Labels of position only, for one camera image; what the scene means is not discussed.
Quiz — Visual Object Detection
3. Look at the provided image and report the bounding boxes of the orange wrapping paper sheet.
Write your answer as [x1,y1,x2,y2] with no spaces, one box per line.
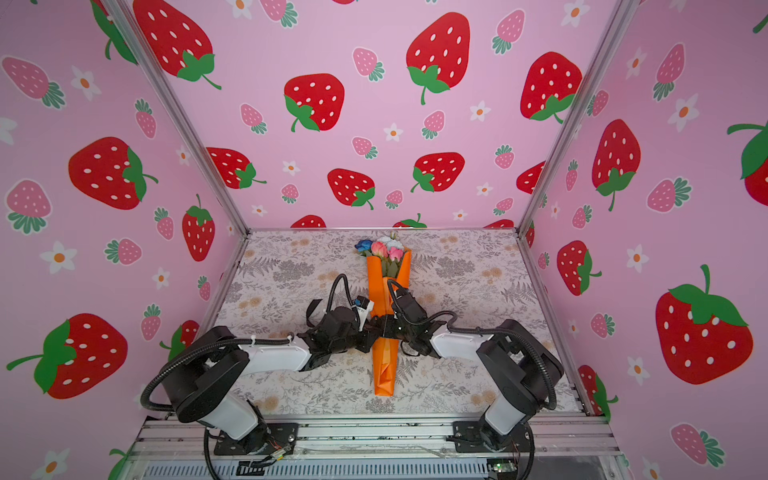
[366,249,412,397]

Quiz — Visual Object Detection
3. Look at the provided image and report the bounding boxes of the pink fake rose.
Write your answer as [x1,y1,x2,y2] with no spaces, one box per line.
[370,241,389,260]
[385,247,405,278]

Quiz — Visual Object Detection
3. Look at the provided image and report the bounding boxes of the white fake rose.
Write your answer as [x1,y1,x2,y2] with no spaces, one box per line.
[379,236,405,251]

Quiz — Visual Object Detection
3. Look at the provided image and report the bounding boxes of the blue fake rose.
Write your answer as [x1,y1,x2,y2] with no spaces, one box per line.
[355,240,373,257]

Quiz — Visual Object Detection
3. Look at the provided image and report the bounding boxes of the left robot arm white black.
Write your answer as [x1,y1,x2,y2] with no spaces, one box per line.
[140,297,374,444]

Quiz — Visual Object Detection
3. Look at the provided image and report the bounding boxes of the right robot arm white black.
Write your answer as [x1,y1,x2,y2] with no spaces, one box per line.
[385,289,564,451]

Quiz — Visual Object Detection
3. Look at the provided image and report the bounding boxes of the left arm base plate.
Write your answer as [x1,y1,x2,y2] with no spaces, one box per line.
[213,422,299,457]

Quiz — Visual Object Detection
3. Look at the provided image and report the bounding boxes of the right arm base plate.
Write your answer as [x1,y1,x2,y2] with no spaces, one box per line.
[446,420,535,454]

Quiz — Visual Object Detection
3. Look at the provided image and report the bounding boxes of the right corner aluminium post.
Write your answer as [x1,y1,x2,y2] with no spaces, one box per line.
[517,0,640,239]

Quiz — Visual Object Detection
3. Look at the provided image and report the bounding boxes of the corner aluminium post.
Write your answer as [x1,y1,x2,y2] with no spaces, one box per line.
[517,0,640,239]
[104,0,250,237]

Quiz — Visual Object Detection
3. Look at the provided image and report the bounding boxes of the left corner aluminium post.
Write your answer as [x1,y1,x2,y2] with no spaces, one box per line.
[104,0,250,237]

